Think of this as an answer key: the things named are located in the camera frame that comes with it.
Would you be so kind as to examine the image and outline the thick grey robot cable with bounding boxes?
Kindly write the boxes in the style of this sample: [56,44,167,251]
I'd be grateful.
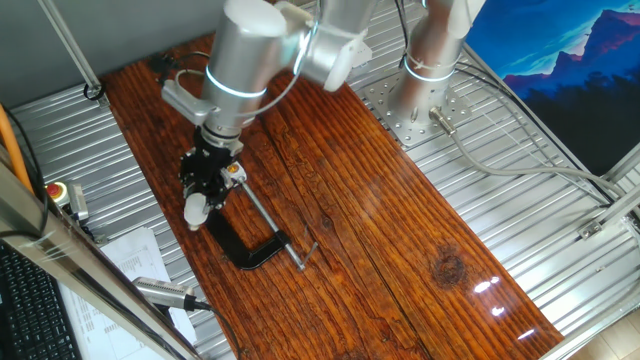
[428,106,640,211]

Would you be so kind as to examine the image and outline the brown wooden board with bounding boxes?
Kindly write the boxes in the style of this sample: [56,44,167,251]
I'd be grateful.
[102,29,565,360]

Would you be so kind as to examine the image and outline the red emergency stop button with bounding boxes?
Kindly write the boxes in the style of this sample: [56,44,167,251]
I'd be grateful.
[44,181,90,222]

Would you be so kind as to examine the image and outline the white light bulb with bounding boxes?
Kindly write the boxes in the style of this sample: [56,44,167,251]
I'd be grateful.
[183,192,209,232]

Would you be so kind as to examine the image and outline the white bulb socket adapter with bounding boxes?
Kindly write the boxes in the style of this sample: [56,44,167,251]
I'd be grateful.
[222,160,249,189]

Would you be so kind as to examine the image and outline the printed white paper sheets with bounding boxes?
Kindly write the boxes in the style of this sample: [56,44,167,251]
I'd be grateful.
[57,227,199,360]

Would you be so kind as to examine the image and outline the silver metal frame beam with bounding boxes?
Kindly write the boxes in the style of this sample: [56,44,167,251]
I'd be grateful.
[0,144,204,360]

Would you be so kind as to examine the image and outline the blue mountain poster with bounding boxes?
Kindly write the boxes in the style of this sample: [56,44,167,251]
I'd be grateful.
[464,0,640,176]

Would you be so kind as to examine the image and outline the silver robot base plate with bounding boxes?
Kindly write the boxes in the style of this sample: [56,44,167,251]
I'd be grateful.
[362,73,474,148]

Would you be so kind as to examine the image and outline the aluminium frame strut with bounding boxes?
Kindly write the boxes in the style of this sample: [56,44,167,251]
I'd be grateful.
[577,142,640,240]

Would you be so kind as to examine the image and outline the black camera cable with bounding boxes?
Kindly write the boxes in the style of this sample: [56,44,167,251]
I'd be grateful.
[192,297,244,359]

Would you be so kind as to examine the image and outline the wrist camera with grey bracket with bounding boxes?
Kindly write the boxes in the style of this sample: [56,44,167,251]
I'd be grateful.
[148,49,222,127]

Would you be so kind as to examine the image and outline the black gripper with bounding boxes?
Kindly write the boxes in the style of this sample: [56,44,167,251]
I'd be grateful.
[178,125,246,210]

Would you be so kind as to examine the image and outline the black looped base cables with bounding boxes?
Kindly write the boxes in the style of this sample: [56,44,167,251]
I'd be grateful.
[393,0,619,204]

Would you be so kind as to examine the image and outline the aluminium post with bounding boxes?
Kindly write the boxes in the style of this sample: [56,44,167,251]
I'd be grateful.
[37,0,110,109]

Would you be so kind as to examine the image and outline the black keyboard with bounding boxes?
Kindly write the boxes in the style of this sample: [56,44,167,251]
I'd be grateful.
[0,242,84,360]

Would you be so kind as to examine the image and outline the orange pole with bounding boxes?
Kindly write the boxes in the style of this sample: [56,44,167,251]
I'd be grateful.
[0,103,34,195]

